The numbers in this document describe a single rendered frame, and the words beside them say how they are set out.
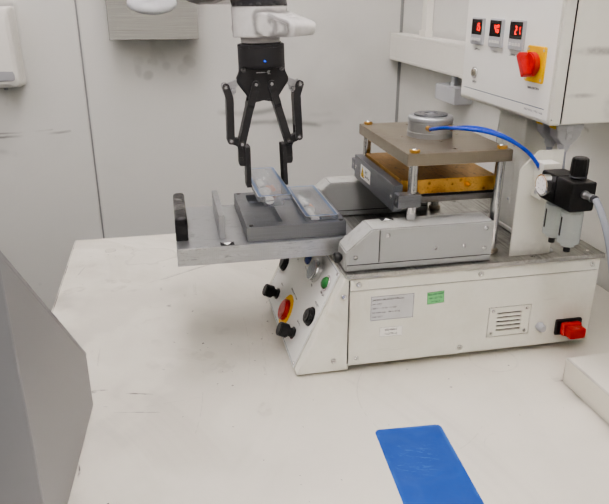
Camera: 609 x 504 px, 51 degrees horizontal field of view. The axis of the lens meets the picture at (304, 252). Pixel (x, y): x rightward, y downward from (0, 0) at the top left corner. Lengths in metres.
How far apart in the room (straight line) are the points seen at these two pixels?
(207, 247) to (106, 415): 0.30
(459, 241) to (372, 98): 1.64
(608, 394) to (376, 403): 0.34
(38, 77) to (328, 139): 1.10
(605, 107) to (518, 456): 0.55
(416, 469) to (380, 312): 0.27
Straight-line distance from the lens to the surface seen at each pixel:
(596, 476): 0.98
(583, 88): 1.11
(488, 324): 1.16
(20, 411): 0.73
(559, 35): 1.08
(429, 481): 0.91
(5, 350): 0.70
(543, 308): 1.20
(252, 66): 1.05
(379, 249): 1.03
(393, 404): 1.04
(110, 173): 2.60
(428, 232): 1.05
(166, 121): 2.55
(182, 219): 1.05
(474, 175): 1.13
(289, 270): 1.28
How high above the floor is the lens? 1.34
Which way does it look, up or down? 22 degrees down
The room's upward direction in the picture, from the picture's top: straight up
